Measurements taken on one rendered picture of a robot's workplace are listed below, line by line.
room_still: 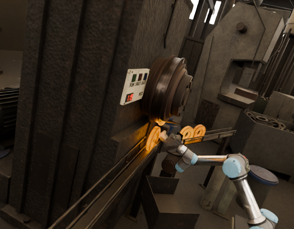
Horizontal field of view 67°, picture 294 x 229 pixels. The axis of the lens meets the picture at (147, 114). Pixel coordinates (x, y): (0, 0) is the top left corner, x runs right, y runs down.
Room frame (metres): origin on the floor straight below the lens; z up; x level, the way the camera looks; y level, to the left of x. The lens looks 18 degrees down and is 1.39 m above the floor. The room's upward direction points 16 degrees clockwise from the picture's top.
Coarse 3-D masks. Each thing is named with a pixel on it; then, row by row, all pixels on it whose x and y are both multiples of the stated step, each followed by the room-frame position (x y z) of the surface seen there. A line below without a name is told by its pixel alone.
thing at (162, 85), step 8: (168, 64) 1.36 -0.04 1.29; (176, 64) 1.34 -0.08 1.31; (168, 72) 1.31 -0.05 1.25; (160, 80) 1.29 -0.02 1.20; (168, 80) 1.27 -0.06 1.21; (160, 88) 1.27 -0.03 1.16; (160, 96) 1.26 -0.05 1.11; (152, 104) 1.28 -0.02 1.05; (160, 104) 1.25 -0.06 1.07; (152, 112) 1.30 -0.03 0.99; (160, 112) 1.28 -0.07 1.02; (152, 120) 1.39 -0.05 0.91; (160, 120) 1.34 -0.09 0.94
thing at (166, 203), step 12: (144, 180) 1.04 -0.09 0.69; (156, 180) 1.07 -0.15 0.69; (168, 180) 1.09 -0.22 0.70; (144, 192) 1.00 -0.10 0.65; (156, 192) 1.07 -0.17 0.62; (168, 192) 1.10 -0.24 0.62; (144, 204) 0.95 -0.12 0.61; (156, 204) 0.84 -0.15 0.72; (168, 204) 1.02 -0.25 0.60; (156, 216) 0.81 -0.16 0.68; (168, 216) 0.81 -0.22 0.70; (180, 216) 0.83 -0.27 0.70; (192, 216) 0.85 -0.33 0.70; (156, 228) 0.80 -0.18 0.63; (168, 228) 0.82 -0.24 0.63; (180, 228) 0.84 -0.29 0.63; (192, 228) 0.86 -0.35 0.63
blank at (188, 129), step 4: (184, 128) 1.87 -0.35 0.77; (188, 128) 1.87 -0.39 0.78; (192, 128) 1.90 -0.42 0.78; (180, 132) 1.85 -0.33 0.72; (184, 132) 1.85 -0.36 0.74; (188, 132) 1.92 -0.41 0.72; (192, 132) 1.91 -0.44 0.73; (184, 136) 1.86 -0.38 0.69; (188, 136) 1.90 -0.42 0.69; (192, 136) 1.92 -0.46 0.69
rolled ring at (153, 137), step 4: (156, 128) 1.46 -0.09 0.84; (160, 128) 1.52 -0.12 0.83; (152, 132) 1.42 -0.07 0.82; (156, 132) 1.44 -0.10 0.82; (148, 136) 1.41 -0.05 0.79; (152, 136) 1.40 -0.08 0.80; (156, 136) 1.54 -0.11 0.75; (148, 140) 1.40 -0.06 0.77; (152, 140) 1.41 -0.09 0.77; (156, 140) 1.53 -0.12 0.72; (148, 144) 1.39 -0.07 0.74; (152, 144) 1.50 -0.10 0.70; (148, 148) 1.40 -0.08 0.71
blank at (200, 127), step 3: (198, 126) 1.96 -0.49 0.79; (201, 126) 1.97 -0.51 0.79; (204, 126) 2.01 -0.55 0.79; (195, 129) 1.94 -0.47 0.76; (198, 129) 1.96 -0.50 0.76; (201, 129) 1.98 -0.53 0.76; (204, 129) 2.01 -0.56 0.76; (195, 132) 1.94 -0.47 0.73; (201, 132) 2.01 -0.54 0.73; (204, 132) 2.02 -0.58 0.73; (195, 135) 1.95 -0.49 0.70; (198, 135) 2.00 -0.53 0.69; (201, 135) 2.00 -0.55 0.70; (195, 138) 1.96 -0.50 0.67
